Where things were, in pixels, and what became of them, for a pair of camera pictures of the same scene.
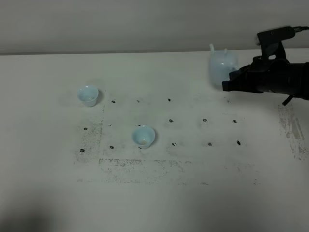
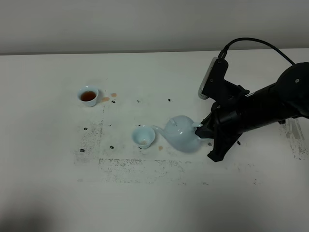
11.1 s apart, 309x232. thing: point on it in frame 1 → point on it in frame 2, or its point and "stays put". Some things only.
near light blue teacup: x=143 y=136 stays put
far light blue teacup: x=88 y=94 stays put
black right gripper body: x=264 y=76 → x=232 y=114
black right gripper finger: x=236 y=82 → x=225 y=135
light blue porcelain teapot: x=221 y=63 → x=181 y=134
